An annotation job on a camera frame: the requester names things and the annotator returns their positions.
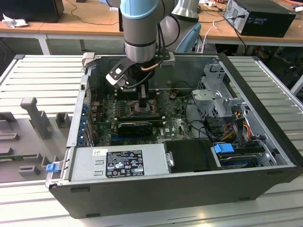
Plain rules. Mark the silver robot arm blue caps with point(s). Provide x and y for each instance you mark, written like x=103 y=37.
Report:
x=139 y=23

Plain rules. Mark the black RAM slot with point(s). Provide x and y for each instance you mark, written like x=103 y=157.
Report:
x=159 y=123
x=142 y=116
x=158 y=120

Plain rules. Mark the blue expansion slot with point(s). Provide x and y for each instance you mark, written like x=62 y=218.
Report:
x=114 y=139

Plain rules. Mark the round coin cell battery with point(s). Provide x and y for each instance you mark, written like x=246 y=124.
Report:
x=172 y=95

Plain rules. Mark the grey plastic case latch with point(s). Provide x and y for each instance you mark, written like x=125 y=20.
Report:
x=88 y=59

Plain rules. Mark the black graphics card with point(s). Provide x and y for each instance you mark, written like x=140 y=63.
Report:
x=135 y=128

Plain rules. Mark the green motherboard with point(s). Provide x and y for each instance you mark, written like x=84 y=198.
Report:
x=175 y=123

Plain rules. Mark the silver metal drive cage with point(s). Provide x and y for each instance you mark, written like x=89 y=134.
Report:
x=206 y=94

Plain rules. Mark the black plastic shroud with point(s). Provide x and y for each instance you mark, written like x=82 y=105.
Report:
x=191 y=156

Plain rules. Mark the silver power supply with label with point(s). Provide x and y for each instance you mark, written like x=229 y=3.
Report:
x=85 y=163

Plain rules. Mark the hard disk in blue carrier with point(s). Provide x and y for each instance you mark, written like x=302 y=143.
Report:
x=223 y=151

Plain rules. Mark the black box device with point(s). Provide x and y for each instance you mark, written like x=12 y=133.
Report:
x=30 y=9

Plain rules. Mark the black open PC case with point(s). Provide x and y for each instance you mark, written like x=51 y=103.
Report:
x=165 y=198

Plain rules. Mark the blue plastic case latch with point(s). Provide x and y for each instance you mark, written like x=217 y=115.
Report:
x=52 y=168

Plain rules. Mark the grey parts rack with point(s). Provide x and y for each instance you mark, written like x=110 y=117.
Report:
x=28 y=142

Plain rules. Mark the black desktop computer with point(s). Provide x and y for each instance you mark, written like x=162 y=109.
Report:
x=267 y=21

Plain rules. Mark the crumpled white paper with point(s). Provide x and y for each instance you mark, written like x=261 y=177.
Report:
x=14 y=22

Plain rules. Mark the green RAM stick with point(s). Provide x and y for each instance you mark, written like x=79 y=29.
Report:
x=9 y=158

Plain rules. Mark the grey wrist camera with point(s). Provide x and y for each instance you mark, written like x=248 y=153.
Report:
x=168 y=62

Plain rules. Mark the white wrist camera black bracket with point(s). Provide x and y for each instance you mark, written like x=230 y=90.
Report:
x=113 y=79

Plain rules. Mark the wooden desk white frame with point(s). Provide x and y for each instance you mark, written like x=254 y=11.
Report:
x=59 y=27
x=220 y=35

